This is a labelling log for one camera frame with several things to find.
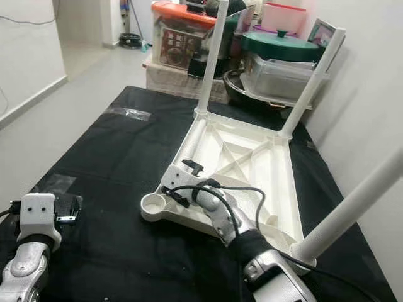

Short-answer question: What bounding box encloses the dark metal basin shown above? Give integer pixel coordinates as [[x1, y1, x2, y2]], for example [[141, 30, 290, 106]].
[[224, 68, 312, 113]]

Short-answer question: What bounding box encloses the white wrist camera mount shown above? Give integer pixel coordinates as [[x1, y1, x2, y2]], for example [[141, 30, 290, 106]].
[[20, 193, 62, 243], [161, 165, 212, 196]]

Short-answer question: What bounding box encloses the green pot lid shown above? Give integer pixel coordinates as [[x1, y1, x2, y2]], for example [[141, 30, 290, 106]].
[[241, 30, 325, 62]]

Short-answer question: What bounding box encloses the black cloth bundle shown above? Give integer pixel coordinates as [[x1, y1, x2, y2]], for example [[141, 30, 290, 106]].
[[205, 0, 246, 16]]

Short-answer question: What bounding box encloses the pink box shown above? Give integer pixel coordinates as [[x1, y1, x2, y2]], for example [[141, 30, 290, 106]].
[[261, 2, 308, 35]]

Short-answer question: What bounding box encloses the broom with dark handle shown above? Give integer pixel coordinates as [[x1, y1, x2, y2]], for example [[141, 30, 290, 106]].
[[129, 0, 149, 51]]

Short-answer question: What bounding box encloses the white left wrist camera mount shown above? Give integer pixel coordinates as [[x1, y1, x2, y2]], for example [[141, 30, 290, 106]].
[[20, 193, 62, 243]]

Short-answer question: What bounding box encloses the orange lid storage box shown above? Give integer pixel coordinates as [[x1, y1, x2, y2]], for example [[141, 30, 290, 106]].
[[151, 0, 218, 70]]

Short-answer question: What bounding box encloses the black tablecloth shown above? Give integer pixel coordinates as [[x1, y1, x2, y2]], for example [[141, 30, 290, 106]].
[[0, 85, 397, 302]]

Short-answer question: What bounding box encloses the white plastic children table top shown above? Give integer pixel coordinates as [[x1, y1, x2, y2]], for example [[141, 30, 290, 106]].
[[140, 110, 315, 262]]

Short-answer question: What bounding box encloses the beige cloth covered table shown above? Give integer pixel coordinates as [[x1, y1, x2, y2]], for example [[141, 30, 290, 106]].
[[144, 57, 230, 104]]

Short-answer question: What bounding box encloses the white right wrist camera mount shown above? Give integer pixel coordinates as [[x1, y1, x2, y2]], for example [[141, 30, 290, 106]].
[[161, 165, 212, 196]]

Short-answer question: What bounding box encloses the dark picture frame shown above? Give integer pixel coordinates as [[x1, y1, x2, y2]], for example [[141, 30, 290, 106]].
[[307, 18, 338, 48]]

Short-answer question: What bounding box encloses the thin wall cable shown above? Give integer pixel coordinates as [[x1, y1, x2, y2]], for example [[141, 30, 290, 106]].
[[0, 13, 60, 26]]

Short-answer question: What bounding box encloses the grey appliance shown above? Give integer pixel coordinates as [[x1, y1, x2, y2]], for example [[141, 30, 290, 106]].
[[186, 0, 208, 13]]

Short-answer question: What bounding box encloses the clear plastic container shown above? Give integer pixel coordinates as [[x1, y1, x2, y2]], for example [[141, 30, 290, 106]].
[[242, 52, 319, 100]]

